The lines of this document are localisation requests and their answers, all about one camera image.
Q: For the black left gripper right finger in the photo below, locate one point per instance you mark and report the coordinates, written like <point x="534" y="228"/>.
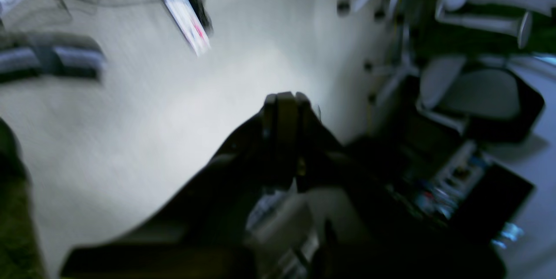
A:
<point x="402" y="245"/>

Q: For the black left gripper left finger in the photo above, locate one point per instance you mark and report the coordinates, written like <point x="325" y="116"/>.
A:
<point x="198" y="234"/>

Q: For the black foot pedal zero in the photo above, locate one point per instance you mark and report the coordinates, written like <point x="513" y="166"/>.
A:
<point x="72" y="58"/>

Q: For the black foot pedal start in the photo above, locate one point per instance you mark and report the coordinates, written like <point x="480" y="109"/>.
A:
<point x="18" y="60"/>

